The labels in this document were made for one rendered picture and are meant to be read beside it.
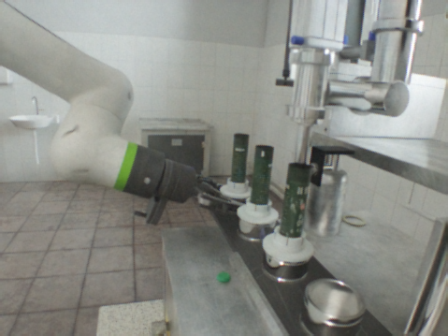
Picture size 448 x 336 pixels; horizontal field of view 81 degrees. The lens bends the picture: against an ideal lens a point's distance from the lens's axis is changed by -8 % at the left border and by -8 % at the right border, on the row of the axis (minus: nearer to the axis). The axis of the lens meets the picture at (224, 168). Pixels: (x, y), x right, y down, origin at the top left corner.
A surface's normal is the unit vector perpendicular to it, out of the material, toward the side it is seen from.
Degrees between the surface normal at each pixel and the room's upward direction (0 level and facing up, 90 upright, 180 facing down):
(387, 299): 0
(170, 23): 90
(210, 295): 0
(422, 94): 90
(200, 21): 90
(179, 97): 90
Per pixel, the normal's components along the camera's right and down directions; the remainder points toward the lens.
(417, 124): 0.29, 0.29
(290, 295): 0.06, -0.96
